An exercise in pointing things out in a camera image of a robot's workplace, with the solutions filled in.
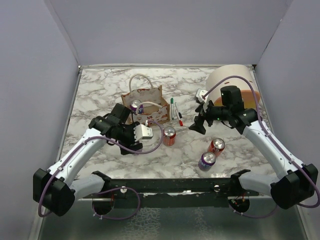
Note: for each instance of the canvas bag with rope handles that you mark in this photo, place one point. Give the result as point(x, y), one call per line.
point(155, 107)

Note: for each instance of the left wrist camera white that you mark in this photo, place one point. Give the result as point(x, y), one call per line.
point(142, 132)

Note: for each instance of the cream and orange bread box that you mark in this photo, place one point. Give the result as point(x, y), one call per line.
point(233, 70)

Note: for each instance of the red marker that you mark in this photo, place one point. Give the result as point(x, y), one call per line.
point(179, 118)

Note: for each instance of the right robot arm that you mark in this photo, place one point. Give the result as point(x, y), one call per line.
point(294, 181)

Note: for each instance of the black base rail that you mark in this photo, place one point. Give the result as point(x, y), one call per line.
point(171, 192)

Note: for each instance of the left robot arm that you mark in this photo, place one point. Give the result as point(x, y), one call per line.
point(57, 188)

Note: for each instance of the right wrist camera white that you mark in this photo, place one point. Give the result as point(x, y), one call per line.
point(199, 96)

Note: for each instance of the green marker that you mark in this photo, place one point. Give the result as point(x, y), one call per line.
point(172, 108)

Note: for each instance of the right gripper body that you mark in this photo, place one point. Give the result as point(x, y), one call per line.
point(205, 115)

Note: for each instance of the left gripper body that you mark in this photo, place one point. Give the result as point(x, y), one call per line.
point(131, 139)

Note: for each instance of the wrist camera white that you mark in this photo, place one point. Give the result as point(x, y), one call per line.
point(142, 132)
point(199, 96)

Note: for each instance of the purple can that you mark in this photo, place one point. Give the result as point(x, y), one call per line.
point(134, 106)
point(206, 161)

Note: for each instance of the red cola can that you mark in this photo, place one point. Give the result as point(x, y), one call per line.
point(169, 136)
point(216, 146)

